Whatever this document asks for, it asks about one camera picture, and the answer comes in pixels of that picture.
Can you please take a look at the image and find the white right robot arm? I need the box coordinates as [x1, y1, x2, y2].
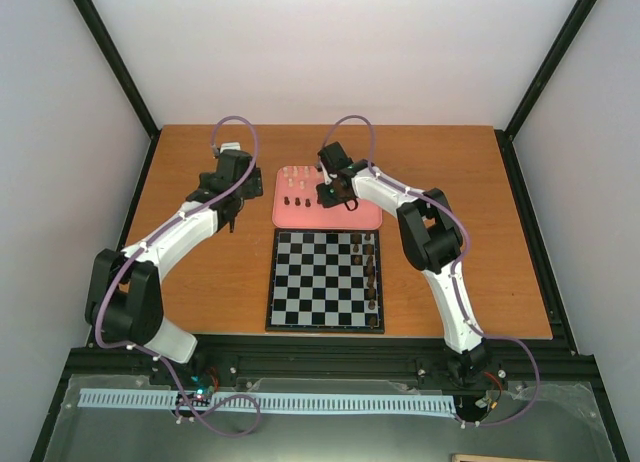
[316, 142, 488, 386]

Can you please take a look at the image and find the black aluminium frame rail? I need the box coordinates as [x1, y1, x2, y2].
[64, 333, 599, 398]

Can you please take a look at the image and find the black and white chessboard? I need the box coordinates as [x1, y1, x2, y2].
[265, 228, 385, 334]

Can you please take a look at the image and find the pink plastic tray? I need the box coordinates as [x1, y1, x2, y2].
[272, 166, 383, 230]

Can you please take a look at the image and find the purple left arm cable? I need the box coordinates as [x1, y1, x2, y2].
[92, 114, 264, 438]

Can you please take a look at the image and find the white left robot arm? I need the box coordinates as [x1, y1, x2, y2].
[85, 142, 263, 385]

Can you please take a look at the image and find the light blue cable duct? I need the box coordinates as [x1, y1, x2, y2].
[77, 388, 456, 419]

